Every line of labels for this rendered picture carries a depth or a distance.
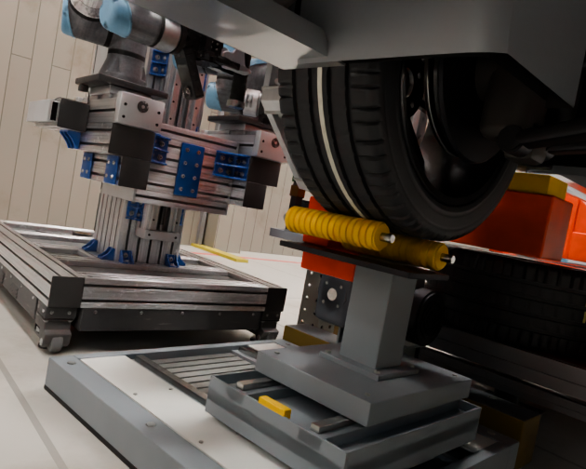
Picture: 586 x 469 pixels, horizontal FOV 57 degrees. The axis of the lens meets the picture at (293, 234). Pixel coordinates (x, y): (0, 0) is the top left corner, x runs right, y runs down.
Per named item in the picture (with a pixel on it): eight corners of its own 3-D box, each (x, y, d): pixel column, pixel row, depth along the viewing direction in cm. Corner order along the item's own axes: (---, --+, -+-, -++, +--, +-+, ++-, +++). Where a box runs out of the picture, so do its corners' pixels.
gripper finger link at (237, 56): (260, 51, 128) (227, 38, 123) (256, 76, 129) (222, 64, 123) (253, 53, 131) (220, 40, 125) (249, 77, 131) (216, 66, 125)
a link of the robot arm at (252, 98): (248, 91, 159) (246, 86, 151) (263, 94, 159) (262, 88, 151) (244, 116, 159) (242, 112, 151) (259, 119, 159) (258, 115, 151)
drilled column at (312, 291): (311, 358, 198) (332, 246, 196) (292, 350, 205) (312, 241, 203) (328, 356, 205) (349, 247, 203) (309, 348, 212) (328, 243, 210)
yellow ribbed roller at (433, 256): (443, 273, 106) (448, 244, 105) (329, 246, 126) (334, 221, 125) (457, 274, 110) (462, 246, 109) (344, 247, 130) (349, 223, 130)
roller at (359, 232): (380, 252, 102) (387, 222, 101) (273, 228, 122) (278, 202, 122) (397, 254, 106) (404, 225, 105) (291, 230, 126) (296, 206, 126)
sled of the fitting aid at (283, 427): (337, 504, 86) (348, 446, 86) (203, 415, 111) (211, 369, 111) (474, 444, 123) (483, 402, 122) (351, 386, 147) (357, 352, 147)
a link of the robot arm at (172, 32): (162, 46, 111) (141, 48, 117) (180, 53, 115) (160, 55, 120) (167, 9, 111) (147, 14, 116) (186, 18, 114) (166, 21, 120)
